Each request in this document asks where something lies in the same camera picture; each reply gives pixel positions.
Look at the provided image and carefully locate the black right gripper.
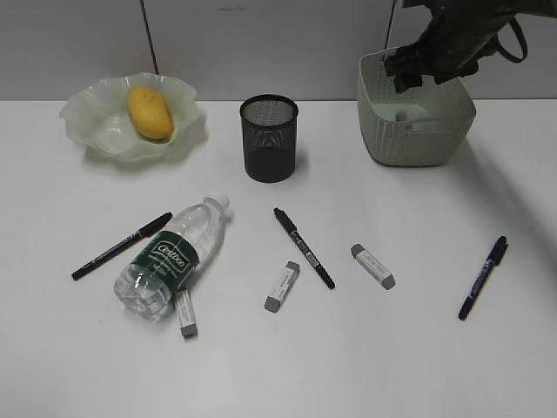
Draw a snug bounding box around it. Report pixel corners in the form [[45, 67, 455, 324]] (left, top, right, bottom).
[[384, 0, 556, 94]]

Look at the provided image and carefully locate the white waste paper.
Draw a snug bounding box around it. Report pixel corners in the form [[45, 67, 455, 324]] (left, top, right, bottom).
[[394, 110, 435, 131]]

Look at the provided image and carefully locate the black marker pen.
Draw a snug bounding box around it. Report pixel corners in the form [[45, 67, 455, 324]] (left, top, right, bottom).
[[273, 207, 335, 289], [71, 212, 172, 281], [458, 236, 508, 320]]

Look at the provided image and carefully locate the yellow mango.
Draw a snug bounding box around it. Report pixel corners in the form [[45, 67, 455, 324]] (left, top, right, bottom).
[[125, 85, 173, 140]]

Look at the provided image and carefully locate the clear plastic water bottle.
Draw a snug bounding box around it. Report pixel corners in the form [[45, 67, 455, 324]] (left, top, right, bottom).
[[113, 194, 230, 321]]

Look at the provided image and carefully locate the pale green woven basket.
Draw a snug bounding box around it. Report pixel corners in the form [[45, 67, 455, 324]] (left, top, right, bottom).
[[357, 48, 476, 167]]

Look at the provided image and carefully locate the black mesh pen holder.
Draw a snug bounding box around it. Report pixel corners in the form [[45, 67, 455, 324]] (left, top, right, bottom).
[[239, 94, 299, 184]]

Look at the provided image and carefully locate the grey white eraser right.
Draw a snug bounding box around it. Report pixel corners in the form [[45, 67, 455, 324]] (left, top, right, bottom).
[[351, 244, 396, 290]]

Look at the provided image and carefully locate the grey white eraser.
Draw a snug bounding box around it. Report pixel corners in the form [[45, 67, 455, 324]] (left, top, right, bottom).
[[351, 244, 396, 290], [264, 261, 300, 313], [174, 288, 198, 338]]

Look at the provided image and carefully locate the grey white eraser middle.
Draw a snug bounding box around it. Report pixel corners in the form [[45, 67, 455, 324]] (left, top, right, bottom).
[[264, 261, 300, 313]]

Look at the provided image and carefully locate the pale green wavy plate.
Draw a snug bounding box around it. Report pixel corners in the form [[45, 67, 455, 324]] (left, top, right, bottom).
[[59, 72, 204, 165]]

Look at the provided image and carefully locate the grey white eraser left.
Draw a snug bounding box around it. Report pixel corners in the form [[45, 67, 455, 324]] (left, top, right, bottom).
[[174, 288, 198, 338]]

